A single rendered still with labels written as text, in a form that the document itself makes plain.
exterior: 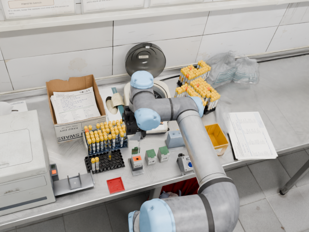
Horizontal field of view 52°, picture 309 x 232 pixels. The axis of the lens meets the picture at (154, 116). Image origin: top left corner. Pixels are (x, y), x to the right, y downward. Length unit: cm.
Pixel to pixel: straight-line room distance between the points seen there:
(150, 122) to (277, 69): 142
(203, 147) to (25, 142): 68
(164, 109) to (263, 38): 128
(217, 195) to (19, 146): 76
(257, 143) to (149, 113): 90
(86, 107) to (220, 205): 105
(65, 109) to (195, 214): 107
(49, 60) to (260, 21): 121
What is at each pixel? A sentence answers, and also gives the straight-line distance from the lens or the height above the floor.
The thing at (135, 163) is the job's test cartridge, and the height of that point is 94.
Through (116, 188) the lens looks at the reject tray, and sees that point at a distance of 146.
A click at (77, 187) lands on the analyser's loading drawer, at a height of 93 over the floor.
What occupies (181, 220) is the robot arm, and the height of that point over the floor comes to 153.
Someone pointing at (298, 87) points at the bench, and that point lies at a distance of 219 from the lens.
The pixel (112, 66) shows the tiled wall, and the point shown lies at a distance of 177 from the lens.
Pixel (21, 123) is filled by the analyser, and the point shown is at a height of 117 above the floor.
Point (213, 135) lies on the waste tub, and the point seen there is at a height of 88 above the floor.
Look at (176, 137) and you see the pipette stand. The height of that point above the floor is 97.
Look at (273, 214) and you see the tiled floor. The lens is 264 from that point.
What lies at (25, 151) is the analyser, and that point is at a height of 117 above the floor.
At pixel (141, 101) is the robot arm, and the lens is 99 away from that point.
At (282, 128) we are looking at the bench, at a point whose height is 87.
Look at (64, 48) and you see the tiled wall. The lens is 163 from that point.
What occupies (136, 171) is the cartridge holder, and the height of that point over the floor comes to 89.
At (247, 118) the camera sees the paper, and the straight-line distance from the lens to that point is 183.
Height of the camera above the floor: 218
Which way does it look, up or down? 50 degrees down
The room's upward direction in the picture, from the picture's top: 11 degrees clockwise
